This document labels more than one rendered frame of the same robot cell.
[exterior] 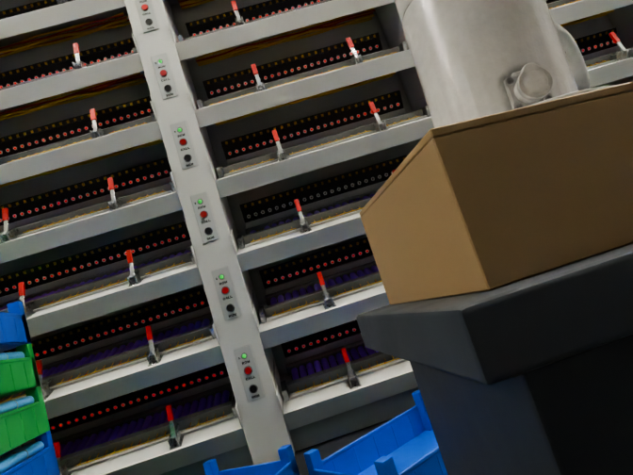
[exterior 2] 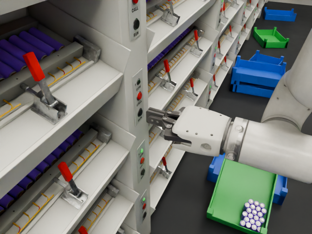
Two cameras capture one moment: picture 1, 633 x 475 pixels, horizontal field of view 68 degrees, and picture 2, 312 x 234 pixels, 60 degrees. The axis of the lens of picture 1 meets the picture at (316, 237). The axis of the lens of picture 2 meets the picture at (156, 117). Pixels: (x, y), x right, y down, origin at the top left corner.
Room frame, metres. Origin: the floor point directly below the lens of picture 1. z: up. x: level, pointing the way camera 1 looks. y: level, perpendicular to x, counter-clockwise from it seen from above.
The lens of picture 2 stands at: (0.89, -0.05, 0.91)
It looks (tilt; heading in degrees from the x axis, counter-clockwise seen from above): 37 degrees down; 299
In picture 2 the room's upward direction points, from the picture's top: straight up
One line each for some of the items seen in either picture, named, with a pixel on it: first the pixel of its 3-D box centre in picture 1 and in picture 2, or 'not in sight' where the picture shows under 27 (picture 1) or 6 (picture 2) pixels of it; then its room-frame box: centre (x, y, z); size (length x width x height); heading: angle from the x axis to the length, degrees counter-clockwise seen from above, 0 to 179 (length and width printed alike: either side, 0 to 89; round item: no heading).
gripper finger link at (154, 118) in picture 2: not in sight; (158, 122); (1.10, -0.44, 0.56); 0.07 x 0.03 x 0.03; 4
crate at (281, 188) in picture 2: not in sight; (248, 168); (0.93, -0.93, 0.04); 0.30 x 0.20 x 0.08; 4
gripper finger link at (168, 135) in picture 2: not in sight; (183, 133); (1.04, -0.43, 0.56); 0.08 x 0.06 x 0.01; 45
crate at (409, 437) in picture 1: (411, 441); not in sight; (0.83, -0.05, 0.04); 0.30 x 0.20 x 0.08; 128
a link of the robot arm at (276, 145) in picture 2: not in sight; (279, 149); (0.86, -0.48, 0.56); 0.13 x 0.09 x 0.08; 4
